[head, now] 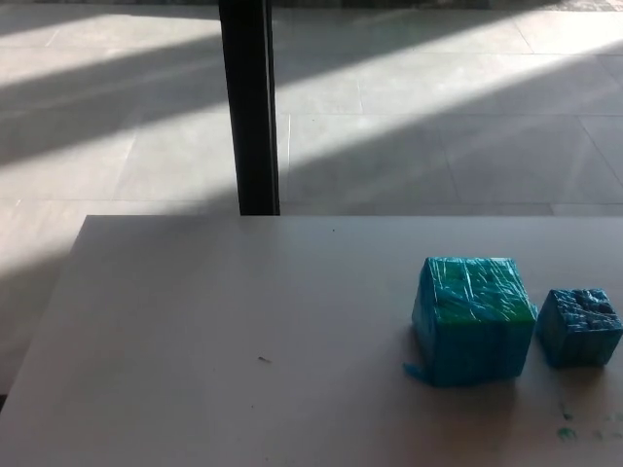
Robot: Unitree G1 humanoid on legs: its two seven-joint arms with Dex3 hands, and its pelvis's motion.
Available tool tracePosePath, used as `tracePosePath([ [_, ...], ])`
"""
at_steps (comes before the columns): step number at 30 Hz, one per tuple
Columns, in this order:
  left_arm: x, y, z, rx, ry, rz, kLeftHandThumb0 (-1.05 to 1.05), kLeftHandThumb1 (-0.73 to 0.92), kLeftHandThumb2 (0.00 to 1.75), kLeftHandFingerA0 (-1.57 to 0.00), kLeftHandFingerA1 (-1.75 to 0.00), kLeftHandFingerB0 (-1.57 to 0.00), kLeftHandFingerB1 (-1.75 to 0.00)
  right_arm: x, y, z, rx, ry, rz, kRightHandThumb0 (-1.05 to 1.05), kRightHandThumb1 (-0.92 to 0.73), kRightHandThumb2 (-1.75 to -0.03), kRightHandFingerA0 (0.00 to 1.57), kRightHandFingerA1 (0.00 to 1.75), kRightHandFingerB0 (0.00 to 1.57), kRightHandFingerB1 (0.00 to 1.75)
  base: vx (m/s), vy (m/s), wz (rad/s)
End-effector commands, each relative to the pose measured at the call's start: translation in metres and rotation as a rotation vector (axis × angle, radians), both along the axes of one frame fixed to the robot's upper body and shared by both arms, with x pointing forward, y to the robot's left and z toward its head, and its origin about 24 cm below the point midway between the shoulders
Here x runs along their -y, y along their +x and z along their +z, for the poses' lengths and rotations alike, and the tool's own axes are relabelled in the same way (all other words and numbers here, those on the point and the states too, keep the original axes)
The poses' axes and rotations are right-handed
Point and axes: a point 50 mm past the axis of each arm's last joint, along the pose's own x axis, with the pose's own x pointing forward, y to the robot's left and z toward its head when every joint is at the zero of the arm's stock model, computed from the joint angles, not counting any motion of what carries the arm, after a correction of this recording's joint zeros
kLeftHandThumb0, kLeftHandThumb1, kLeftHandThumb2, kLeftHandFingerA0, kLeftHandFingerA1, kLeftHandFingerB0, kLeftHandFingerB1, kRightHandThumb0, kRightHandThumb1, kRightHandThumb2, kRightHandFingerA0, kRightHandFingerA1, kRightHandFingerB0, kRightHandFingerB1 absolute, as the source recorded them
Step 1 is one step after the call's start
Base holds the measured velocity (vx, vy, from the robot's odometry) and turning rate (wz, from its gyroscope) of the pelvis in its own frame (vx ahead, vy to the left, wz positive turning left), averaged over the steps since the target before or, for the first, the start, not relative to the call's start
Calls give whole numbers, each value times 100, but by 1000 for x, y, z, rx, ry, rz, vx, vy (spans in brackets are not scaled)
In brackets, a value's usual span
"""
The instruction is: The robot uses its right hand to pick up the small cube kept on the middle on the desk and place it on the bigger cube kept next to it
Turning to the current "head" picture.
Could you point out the small blue cube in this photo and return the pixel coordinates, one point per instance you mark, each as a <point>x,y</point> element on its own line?
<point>576,331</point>

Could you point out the large blue wrapped cube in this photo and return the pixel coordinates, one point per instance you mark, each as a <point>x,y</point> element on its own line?
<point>472,326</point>

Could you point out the black vertical window frame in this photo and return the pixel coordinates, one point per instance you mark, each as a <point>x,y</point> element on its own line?
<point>250,107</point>

